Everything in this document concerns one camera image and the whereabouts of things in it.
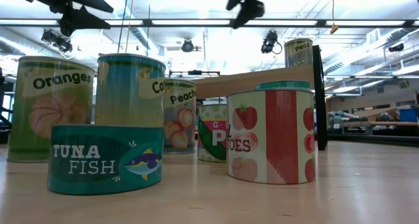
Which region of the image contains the pears can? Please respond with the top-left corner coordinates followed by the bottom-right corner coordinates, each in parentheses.
top-left (283, 37), bottom-right (314, 68)

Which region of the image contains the tall can with teal rim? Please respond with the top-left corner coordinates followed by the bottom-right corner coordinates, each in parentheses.
top-left (254, 80), bottom-right (312, 91)

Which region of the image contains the blue and yellow carrots can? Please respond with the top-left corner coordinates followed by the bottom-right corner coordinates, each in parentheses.
top-left (94, 52), bottom-right (167, 128)

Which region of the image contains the green oranges can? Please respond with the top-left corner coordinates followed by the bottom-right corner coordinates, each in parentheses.
top-left (7, 55), bottom-right (96, 163)

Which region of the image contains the peaches can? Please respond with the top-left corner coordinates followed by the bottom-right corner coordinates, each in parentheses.
top-left (162, 78), bottom-right (198, 155)

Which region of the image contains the white and red tomatoes can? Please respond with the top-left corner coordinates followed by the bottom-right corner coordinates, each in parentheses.
top-left (225, 88), bottom-right (317, 185)

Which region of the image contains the short green peas can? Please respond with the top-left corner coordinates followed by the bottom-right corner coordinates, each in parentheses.
top-left (197, 103), bottom-right (229, 163)

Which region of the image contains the teal tuna fish can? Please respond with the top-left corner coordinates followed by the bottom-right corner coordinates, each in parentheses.
top-left (47, 124), bottom-right (165, 196)

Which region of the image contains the wooden shelf with black legs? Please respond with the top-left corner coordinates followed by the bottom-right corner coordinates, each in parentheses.
top-left (168, 45), bottom-right (328, 151)

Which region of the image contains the round black ceiling fixture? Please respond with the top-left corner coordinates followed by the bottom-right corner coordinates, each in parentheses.
top-left (181, 38), bottom-right (202, 54)

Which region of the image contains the wooden workbench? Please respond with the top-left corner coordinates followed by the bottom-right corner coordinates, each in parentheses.
top-left (340, 120), bottom-right (419, 128)

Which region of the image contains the large blue storage bin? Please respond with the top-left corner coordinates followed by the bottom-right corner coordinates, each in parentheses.
top-left (398, 108), bottom-right (419, 123)

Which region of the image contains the long black cable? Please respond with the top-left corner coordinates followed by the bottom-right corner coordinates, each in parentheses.
top-left (117, 0), bottom-right (131, 54)

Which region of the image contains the long yellow hanging cable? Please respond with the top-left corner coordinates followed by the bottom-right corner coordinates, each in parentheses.
top-left (125, 0), bottom-right (136, 54)

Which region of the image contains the black overhead camera with cable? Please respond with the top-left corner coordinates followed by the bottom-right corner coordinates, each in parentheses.
top-left (260, 29), bottom-right (283, 56)

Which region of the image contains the black ceiling light rail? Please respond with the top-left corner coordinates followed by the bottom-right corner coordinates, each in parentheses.
top-left (0, 18), bottom-right (419, 29)

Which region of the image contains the yellow hanging cable with tag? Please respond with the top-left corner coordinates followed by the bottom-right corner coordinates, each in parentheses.
top-left (329, 0), bottom-right (340, 35)

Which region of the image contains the black metal table frame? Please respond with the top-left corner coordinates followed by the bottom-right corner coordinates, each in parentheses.
top-left (327, 132), bottom-right (419, 149)

